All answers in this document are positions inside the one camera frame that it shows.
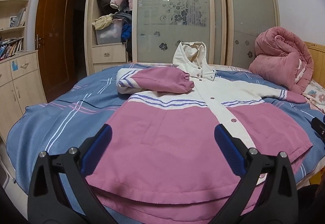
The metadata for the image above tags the floral pillow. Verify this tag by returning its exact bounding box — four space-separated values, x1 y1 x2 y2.
303 80 325 114

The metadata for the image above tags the frosted glass sliding door right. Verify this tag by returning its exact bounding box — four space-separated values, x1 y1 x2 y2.
226 0 279 69

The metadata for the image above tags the beige bookshelf cabinet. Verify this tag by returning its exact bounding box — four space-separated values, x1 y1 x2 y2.
1 0 46 142

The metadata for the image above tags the clear plastic storage box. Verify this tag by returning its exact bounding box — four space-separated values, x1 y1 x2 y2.
96 21 123 45

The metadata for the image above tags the cream crumpled garment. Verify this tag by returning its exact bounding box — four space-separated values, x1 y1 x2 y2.
92 13 114 30

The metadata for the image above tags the brown wooden door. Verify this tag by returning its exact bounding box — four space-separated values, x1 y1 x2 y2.
35 0 77 102

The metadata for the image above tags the frosted glass sliding door left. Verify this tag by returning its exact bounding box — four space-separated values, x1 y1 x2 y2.
132 0 215 63

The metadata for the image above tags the wooden headboard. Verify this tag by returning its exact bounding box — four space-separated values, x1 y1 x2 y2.
305 41 325 88

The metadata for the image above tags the blue garment in wardrobe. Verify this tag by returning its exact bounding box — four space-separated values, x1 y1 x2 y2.
121 22 132 42

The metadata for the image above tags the pink and cream hooded jacket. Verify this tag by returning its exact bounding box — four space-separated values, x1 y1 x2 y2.
87 42 312 223

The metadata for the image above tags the frosted glass sliding door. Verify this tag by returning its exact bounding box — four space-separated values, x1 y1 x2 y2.
226 0 279 69
132 0 215 63

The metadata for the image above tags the rolled pink quilt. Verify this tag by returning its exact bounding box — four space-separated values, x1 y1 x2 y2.
249 27 314 95

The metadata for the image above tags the wardrobe drawer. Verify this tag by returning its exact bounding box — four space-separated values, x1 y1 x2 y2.
92 43 127 63

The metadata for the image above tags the blue plaid bed sheet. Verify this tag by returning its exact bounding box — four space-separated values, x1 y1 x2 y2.
6 65 324 223

